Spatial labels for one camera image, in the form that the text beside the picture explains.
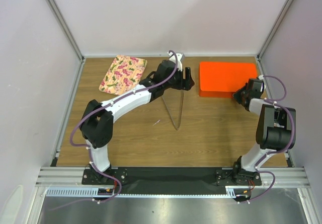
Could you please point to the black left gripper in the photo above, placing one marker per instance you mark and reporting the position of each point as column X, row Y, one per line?
column 184, row 84

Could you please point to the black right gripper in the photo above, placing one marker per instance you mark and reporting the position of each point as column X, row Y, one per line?
column 236, row 94

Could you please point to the metal tongs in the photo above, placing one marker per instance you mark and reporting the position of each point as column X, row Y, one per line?
column 173, row 101

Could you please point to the orange chocolate box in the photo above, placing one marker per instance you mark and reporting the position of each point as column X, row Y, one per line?
column 215, row 94

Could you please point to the orange box lid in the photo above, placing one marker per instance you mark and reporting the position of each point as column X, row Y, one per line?
column 225, row 76

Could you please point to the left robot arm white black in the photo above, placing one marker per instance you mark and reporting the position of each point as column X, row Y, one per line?
column 99, row 117

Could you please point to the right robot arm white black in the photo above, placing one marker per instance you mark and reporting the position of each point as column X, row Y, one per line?
column 276, row 129

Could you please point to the floral tray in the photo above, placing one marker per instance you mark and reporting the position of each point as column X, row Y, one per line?
column 123, row 75

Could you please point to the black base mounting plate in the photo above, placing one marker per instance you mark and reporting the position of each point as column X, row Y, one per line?
column 180, row 180

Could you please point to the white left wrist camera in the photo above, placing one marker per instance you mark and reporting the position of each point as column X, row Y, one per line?
column 177, row 58

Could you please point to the aluminium frame post right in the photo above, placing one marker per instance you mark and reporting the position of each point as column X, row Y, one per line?
column 282, row 14

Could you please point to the aluminium frame post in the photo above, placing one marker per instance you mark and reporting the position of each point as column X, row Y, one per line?
column 65, row 28
column 282, row 14

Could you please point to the aluminium frame post left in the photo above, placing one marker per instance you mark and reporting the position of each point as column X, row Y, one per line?
column 65, row 28

